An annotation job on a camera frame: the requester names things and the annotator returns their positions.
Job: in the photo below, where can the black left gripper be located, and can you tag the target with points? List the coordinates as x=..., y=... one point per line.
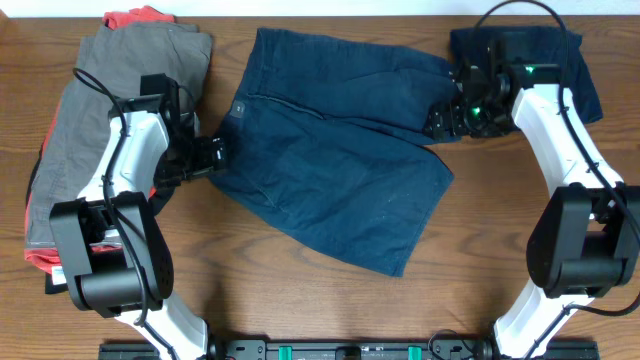
x=214, y=153

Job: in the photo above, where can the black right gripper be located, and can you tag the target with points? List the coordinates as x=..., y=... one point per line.
x=456, y=123

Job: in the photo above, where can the navy blue shorts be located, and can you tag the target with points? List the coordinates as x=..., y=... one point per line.
x=325, y=143

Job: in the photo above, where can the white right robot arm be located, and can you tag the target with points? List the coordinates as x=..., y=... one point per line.
x=586, y=241

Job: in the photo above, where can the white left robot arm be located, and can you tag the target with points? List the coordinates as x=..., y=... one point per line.
x=114, y=257

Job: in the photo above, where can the folded dark navy garment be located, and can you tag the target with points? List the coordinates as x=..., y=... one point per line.
x=545, y=45

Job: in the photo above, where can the grey folded shorts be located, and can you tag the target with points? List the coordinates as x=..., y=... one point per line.
x=191, y=55

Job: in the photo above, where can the red folded garment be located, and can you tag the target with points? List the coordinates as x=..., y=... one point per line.
x=117, y=54

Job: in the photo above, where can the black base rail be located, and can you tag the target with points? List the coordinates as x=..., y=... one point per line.
x=437, y=349

